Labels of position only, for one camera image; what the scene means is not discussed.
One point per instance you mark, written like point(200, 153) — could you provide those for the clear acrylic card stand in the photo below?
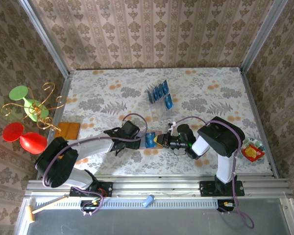
point(156, 111)

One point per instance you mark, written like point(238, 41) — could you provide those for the red plastic goblet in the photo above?
point(12, 131)

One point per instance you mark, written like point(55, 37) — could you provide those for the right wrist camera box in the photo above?
point(185, 131)

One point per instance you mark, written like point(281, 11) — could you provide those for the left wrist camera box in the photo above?
point(131, 128)

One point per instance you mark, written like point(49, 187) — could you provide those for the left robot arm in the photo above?
point(54, 164)

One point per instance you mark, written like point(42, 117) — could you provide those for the aluminium frame post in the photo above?
point(47, 41)
point(262, 34)

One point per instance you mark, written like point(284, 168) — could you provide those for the aluminium table side rail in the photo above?
point(66, 84)
point(251, 98)

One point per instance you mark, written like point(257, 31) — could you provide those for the red snack packet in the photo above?
point(258, 154)

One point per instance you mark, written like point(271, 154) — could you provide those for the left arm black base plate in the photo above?
point(105, 188)

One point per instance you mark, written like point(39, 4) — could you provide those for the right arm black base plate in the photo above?
point(207, 188)

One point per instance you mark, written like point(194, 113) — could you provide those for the light blue plastic tube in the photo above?
point(148, 201)

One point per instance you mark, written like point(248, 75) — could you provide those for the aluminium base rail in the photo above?
point(161, 186)

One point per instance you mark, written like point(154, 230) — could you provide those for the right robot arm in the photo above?
point(223, 137)

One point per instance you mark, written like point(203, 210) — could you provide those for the wooden mallet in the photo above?
point(30, 214)

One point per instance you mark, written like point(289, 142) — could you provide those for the green plastic goblet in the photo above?
point(19, 93)

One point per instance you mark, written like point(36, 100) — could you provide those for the black power connector block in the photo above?
point(225, 205)
point(89, 205)

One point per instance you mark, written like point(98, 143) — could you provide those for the orange wooden board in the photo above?
point(72, 127)

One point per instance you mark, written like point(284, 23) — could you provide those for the pink leather card holder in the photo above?
point(158, 133)

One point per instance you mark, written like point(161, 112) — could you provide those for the patterned ceramic bowl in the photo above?
point(256, 142)

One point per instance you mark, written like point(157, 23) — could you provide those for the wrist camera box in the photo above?
point(185, 131)
point(131, 128)

